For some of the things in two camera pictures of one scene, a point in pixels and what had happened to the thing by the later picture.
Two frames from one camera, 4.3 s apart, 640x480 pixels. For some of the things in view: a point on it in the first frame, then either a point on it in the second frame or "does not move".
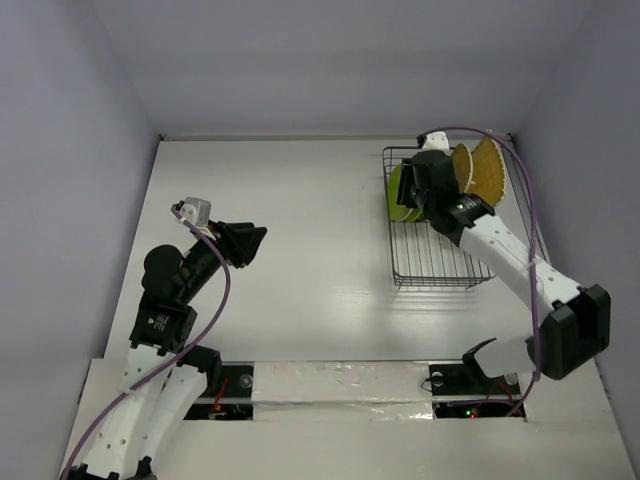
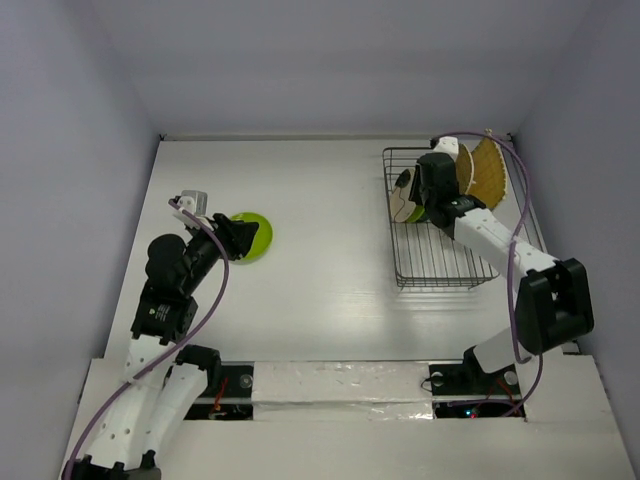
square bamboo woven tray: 488,166 does not move
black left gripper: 227,234 does not move
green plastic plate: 399,212 to 262,241
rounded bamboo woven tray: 463,166 does not move
